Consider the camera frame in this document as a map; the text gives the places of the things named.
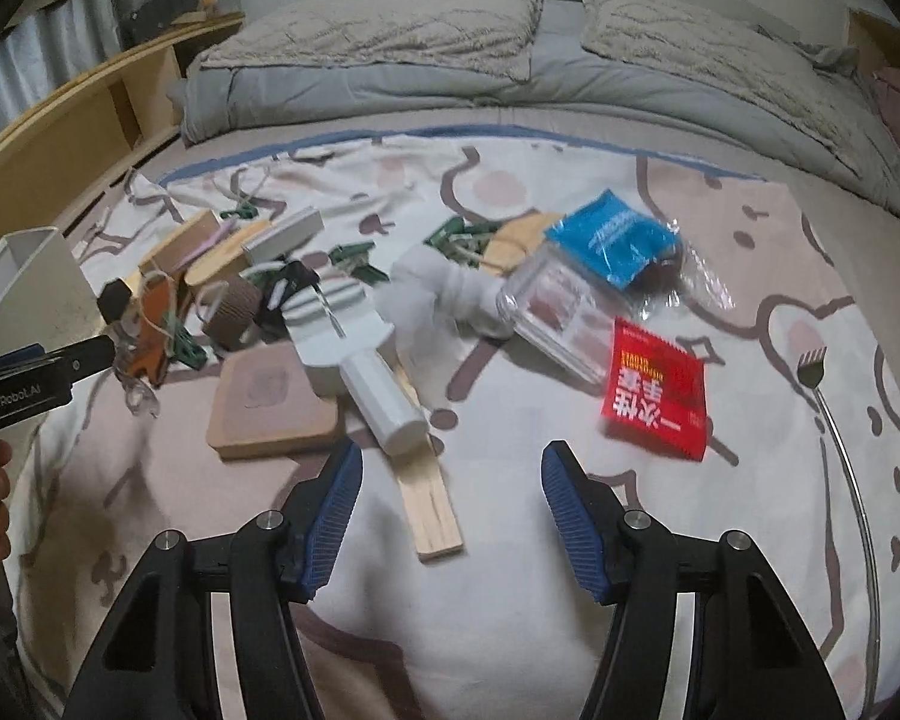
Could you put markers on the black hexagonal piece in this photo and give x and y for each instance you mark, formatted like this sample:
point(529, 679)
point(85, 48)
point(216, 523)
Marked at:
point(112, 300)

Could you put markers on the bunch of green clips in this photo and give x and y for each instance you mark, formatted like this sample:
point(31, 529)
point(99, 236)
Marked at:
point(454, 236)

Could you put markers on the grey curtain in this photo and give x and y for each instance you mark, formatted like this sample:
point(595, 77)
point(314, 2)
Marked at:
point(37, 82)

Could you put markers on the beige quilted pillow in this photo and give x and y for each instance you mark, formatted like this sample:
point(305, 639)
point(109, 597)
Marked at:
point(690, 37)
point(375, 22)

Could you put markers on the metal back scratcher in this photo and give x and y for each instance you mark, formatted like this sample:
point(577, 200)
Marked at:
point(810, 371)

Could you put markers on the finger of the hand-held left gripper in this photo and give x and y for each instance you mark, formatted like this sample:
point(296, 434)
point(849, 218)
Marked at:
point(82, 356)
point(7, 360)

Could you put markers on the printed cartoon blanket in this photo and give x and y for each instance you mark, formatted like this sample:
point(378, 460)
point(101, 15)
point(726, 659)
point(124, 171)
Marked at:
point(495, 615)

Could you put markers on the white slotted plastic holder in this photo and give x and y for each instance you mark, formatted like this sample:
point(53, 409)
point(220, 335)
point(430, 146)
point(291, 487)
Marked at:
point(330, 330)

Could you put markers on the brown leather pouch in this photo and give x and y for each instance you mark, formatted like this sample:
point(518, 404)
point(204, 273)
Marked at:
point(154, 322)

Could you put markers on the light wooden strip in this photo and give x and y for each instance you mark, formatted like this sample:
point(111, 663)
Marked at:
point(431, 502)

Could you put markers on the oval wooden case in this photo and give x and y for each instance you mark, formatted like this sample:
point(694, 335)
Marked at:
point(187, 240)

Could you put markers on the round wooden board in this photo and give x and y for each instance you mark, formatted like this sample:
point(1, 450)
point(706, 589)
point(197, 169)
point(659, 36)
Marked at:
point(521, 236)

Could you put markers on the silver rectangular box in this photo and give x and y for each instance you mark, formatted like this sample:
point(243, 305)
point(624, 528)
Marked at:
point(285, 236)

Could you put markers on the green clip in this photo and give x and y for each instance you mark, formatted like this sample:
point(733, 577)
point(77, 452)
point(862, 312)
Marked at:
point(244, 210)
point(191, 349)
point(352, 259)

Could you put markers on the white shoe box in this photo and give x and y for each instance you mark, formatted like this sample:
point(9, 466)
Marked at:
point(30, 292)

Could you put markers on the blue packet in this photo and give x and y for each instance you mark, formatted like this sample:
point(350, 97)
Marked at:
point(607, 236)

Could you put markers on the red packet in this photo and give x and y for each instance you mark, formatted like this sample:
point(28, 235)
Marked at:
point(649, 390)

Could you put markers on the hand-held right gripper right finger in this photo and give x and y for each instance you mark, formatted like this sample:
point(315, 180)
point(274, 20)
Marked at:
point(570, 525)

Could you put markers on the clear plastic nail case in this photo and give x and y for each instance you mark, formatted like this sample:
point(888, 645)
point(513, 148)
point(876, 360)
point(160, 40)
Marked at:
point(555, 307)

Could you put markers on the grey comforter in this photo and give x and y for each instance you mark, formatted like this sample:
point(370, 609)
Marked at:
point(345, 101)

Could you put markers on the wooden shelf unit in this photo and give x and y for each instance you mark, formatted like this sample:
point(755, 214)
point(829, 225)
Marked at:
point(82, 101)

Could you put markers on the clear plastic piece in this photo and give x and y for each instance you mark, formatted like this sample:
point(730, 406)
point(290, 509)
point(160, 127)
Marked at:
point(136, 390)

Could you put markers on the beige bed sheet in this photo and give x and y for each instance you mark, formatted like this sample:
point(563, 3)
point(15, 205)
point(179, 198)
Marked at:
point(870, 240)

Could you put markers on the brown tape roll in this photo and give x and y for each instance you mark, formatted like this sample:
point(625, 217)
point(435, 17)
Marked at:
point(229, 311)

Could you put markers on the white cylinder bottle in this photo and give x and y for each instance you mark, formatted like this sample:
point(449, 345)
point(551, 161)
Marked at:
point(386, 405)

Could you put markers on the clear bag with dark item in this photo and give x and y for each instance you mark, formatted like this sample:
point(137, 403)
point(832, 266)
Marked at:
point(664, 270)

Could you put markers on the white cloth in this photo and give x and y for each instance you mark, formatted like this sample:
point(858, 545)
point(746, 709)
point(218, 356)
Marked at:
point(435, 300)

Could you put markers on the pink square wooden coaster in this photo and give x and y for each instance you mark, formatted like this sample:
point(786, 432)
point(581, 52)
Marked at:
point(270, 401)

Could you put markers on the black item with white label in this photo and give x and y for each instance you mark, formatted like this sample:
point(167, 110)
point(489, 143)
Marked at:
point(285, 285)

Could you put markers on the light wooden case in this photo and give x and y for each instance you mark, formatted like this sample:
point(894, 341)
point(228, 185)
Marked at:
point(221, 262)

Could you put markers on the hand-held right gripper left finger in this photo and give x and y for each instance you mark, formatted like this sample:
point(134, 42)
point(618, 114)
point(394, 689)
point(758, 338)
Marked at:
point(334, 517)

